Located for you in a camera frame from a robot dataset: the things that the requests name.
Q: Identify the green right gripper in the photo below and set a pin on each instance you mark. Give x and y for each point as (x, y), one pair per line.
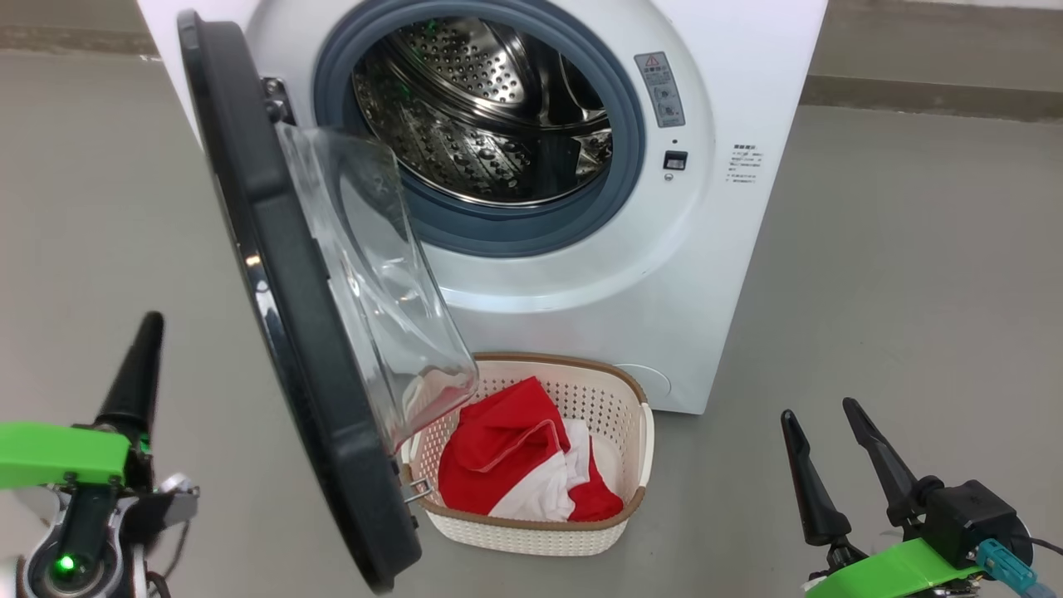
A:
(897, 573)

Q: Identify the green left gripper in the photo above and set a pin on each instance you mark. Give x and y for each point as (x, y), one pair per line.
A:
(58, 453)

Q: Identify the black washing machine door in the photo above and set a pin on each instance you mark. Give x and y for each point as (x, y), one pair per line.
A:
(315, 349)

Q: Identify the red garment white stitching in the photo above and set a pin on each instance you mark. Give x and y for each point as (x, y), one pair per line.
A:
(490, 453)

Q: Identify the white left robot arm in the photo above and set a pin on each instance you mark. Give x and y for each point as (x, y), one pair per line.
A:
(75, 548)

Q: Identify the white front-load washing machine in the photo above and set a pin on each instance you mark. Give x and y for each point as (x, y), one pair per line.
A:
(731, 249)

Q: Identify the cream perforated laundry basket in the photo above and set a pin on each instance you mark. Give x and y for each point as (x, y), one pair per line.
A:
(540, 536)

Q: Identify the black door latch socket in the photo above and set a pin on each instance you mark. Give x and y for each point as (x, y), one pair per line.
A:
(675, 160)

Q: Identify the grey rubber door gasket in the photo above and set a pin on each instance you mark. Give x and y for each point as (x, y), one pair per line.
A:
(498, 237)

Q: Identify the steel washing drum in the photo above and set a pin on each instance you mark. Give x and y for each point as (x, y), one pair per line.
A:
(465, 124)

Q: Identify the round white filter cover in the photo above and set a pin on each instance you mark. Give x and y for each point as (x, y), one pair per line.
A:
(652, 380)

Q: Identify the grey warning sticker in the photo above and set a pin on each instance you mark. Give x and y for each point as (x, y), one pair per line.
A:
(660, 90)

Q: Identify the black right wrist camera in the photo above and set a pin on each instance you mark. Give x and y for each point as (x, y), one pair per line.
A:
(972, 519)

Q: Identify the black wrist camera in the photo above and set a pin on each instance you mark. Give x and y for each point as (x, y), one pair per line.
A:
(162, 511)
(972, 519)

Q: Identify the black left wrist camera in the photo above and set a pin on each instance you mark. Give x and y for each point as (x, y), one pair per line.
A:
(162, 511)

